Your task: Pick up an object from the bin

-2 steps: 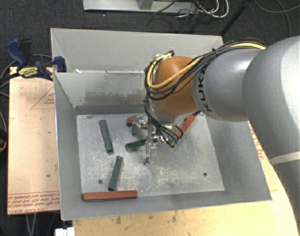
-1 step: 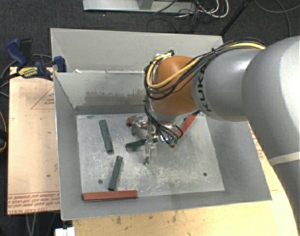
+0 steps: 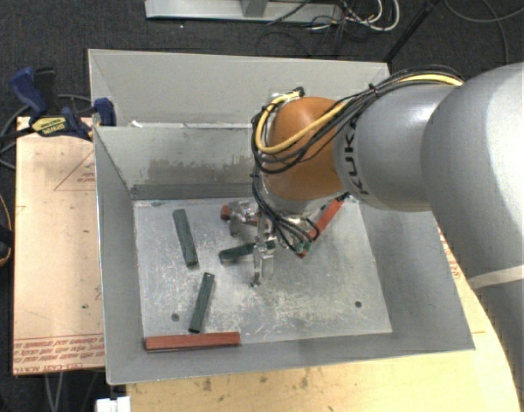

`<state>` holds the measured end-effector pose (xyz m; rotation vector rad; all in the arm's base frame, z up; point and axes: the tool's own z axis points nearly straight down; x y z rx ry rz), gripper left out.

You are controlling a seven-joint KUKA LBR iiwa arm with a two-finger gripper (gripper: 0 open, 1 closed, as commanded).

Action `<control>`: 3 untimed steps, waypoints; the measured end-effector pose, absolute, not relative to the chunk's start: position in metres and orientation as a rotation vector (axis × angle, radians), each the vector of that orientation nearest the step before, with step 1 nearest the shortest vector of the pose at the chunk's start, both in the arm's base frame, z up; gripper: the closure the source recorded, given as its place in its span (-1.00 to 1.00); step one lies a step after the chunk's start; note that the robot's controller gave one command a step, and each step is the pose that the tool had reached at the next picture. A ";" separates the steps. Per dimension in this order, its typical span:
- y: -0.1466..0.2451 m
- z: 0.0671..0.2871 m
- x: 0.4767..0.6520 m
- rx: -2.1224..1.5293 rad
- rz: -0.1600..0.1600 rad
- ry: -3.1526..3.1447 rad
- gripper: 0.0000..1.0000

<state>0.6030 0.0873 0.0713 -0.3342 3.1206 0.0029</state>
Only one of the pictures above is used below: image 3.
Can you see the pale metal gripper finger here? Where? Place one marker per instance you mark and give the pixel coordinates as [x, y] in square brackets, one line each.
[257, 270]
[268, 266]

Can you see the dark green flat block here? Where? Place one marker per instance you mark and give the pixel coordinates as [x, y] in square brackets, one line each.
[185, 238]
[236, 252]
[202, 303]

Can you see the grey metal bin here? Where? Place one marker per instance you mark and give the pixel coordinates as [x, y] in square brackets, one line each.
[330, 298]

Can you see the brown cardboard board red print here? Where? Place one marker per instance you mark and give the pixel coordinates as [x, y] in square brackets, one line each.
[56, 238]

